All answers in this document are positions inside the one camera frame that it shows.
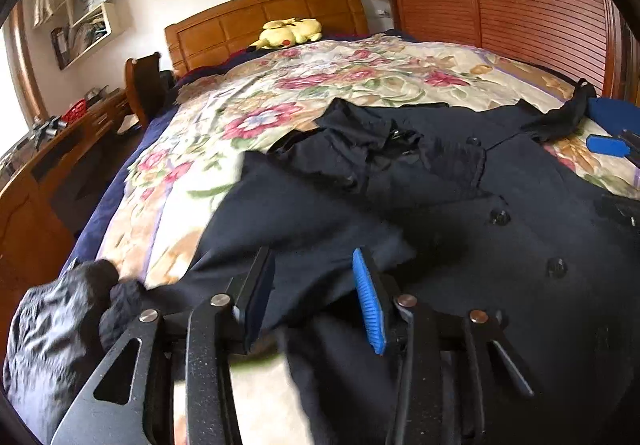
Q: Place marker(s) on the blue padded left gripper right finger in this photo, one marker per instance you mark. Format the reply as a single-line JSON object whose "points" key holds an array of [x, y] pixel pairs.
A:
{"points": [[372, 304]]}

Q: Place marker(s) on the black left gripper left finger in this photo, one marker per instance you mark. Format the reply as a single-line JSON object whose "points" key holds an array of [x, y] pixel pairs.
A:
{"points": [[128, 398]]}

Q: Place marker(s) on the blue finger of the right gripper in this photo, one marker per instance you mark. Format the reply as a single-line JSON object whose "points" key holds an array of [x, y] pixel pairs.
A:
{"points": [[609, 146]]}

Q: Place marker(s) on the dark navy button coat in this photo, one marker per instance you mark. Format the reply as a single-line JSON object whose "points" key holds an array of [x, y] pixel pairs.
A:
{"points": [[532, 272]]}

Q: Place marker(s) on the navy blue bed sheet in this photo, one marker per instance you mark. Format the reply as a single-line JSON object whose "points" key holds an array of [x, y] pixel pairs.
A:
{"points": [[90, 238]]}

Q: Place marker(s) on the grey black folded jacket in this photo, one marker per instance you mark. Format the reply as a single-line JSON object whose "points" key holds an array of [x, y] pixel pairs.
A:
{"points": [[54, 344]]}

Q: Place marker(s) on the wooden desk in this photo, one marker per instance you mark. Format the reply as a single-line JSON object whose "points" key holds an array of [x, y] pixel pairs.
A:
{"points": [[34, 241]]}

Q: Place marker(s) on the floral bed blanket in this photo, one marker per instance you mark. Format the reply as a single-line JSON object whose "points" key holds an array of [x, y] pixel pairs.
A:
{"points": [[175, 187]]}

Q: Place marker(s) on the wooden chair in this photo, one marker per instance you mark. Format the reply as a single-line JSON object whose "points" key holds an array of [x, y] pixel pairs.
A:
{"points": [[145, 90]]}

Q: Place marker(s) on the red item on desk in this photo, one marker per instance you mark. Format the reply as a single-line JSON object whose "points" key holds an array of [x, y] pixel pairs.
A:
{"points": [[76, 111]]}

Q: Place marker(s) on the black device on desk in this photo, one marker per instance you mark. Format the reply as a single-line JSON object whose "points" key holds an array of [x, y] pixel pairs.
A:
{"points": [[47, 130]]}

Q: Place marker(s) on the wooden bed headboard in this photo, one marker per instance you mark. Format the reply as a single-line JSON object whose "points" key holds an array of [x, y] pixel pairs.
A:
{"points": [[212, 36]]}

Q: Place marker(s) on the yellow plush toy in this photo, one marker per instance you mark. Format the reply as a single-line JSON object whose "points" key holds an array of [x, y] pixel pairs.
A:
{"points": [[286, 33]]}

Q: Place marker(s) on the white wall shelf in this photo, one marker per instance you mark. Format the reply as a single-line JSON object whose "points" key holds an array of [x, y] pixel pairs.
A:
{"points": [[77, 28]]}

